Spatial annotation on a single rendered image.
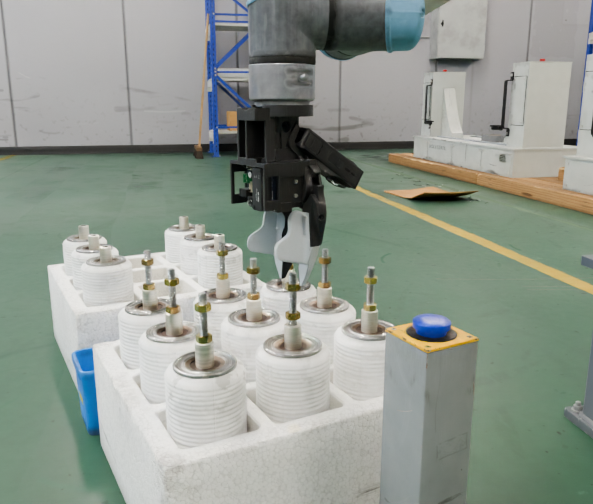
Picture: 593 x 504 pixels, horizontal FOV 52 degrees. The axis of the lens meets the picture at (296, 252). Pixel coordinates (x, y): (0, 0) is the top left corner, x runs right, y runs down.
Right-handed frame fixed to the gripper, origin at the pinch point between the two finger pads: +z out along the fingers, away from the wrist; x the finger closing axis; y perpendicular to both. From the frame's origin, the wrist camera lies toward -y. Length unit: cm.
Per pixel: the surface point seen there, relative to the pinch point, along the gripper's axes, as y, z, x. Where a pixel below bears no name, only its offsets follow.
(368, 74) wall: -480, -52, -484
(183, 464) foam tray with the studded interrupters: 19.0, 17.2, 4.8
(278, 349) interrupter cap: 3.2, 9.6, 0.3
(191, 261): -18, 14, -61
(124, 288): 2, 15, -52
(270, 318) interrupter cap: -2.5, 9.6, -9.5
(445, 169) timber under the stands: -331, 30, -243
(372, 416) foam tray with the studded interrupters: -5.2, 17.9, 8.8
